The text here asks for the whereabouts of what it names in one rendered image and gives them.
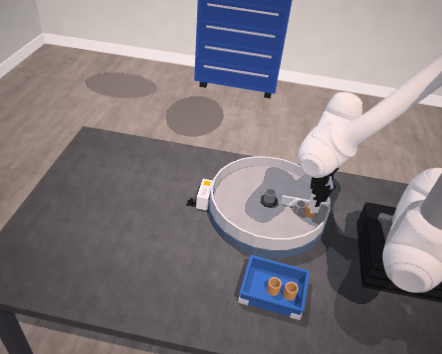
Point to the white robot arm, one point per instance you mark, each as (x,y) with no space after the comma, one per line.
(412,255)

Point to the grey metal bushing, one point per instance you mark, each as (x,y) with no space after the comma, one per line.
(299,210)
(322,212)
(270,195)

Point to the blue crate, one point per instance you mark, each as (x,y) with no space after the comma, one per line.
(258,273)

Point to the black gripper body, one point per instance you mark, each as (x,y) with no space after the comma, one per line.
(326,178)

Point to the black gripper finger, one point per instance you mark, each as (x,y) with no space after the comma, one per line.
(314,186)
(323,192)

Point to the bronze bushing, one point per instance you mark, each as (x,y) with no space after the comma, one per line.
(272,290)
(292,287)
(307,211)

